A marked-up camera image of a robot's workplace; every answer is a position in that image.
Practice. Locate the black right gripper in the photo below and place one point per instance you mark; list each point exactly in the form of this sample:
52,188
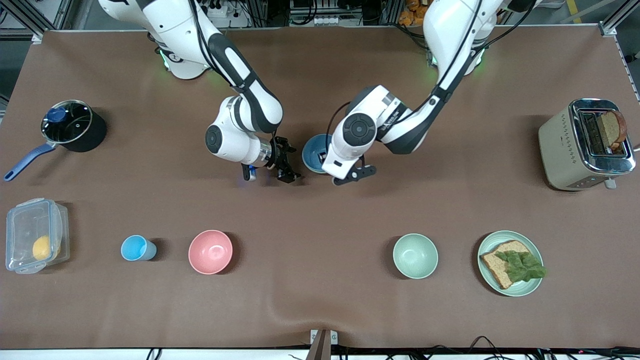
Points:
278,156

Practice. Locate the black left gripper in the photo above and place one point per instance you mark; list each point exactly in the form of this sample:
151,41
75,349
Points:
322,160

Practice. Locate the blue bowl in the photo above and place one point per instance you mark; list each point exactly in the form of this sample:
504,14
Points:
311,155

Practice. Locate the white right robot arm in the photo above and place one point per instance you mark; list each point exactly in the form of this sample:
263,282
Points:
240,115

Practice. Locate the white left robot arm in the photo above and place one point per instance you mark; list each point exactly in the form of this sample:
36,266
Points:
400,120

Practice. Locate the pink bowl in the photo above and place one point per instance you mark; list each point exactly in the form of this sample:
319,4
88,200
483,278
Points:
210,252

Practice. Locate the pale green bowl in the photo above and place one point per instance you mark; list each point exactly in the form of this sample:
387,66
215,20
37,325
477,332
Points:
415,256

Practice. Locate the white power strip with plugs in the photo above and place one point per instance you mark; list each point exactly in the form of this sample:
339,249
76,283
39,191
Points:
225,12

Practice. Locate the orange snack bags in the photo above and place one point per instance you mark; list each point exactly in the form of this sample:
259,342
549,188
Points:
412,12

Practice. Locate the light blue cup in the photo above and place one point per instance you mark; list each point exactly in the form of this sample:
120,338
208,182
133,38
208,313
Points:
135,248

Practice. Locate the brown bread slice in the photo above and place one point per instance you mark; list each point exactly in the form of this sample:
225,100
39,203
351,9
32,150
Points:
500,267

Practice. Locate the glass lid blue knob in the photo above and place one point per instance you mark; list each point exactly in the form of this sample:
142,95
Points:
67,122

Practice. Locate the green lettuce leaf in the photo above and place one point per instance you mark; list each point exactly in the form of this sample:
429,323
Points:
522,265

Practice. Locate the beige chrome toaster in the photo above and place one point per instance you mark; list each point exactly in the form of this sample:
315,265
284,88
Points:
565,150

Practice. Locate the pale green plate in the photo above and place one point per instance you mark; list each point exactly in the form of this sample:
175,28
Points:
530,287

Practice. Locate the yellow lemon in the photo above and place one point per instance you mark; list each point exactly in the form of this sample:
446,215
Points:
43,248

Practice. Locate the clear plastic lidded container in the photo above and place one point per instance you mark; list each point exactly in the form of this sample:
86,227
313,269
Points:
30,225

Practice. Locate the brown toast slice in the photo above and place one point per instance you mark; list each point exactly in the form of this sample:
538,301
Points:
612,127

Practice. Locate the metal table edge bracket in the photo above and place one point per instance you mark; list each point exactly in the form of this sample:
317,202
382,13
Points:
323,342

